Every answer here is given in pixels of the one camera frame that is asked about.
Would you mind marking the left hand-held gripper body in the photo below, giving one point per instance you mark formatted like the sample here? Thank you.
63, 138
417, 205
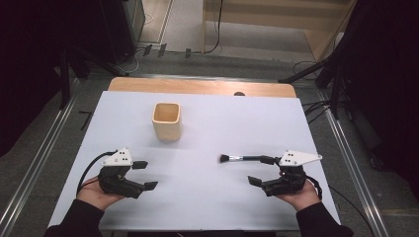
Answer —
116, 184

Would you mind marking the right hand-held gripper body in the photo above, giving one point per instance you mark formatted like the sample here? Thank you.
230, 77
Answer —
291, 181

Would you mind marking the black makeup brush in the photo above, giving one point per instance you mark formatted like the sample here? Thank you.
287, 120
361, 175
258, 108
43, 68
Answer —
242, 158

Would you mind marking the beige square cup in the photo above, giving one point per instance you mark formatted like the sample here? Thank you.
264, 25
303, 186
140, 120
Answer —
167, 130

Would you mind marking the person's right hand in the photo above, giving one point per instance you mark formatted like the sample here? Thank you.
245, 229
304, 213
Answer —
303, 199

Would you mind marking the person's left hand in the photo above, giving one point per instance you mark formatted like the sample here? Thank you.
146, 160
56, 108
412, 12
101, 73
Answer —
92, 194

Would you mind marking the white board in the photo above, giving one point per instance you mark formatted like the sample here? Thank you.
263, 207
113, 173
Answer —
204, 197

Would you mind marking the dark round table grommet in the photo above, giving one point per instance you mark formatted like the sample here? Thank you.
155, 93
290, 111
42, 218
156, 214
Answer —
239, 94

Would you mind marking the black metal stand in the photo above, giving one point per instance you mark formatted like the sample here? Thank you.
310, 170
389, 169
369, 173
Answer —
65, 82
335, 95

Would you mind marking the wooden table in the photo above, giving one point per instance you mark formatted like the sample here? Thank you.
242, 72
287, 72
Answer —
197, 87

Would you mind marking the dark curtain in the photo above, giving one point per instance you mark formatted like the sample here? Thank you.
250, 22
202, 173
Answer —
385, 82
26, 65

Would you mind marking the dark cabinet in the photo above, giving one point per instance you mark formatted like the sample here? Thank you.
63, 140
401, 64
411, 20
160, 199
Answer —
125, 26

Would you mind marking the light wooden shelf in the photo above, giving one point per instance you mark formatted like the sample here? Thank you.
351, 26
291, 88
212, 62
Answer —
316, 23

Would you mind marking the metal floor rail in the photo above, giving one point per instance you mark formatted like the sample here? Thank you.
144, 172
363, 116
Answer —
354, 164
36, 158

